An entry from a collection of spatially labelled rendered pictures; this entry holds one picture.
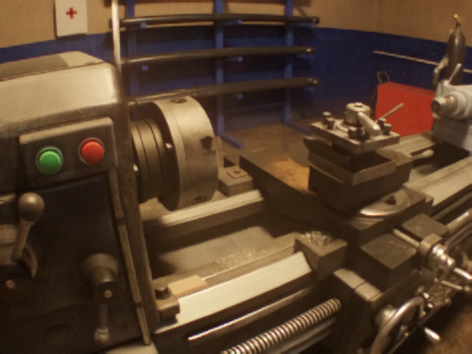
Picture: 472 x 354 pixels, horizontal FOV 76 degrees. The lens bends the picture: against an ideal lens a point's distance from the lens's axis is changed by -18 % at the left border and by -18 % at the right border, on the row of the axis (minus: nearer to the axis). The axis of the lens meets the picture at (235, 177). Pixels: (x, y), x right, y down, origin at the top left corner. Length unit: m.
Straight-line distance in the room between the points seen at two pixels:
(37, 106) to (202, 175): 0.38
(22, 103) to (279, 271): 0.65
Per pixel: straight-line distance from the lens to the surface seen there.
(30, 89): 0.50
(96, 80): 0.51
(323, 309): 0.93
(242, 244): 1.14
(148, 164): 0.72
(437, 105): 1.63
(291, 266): 0.87
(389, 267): 0.86
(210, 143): 0.74
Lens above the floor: 1.39
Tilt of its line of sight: 25 degrees down
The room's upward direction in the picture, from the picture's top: straight up
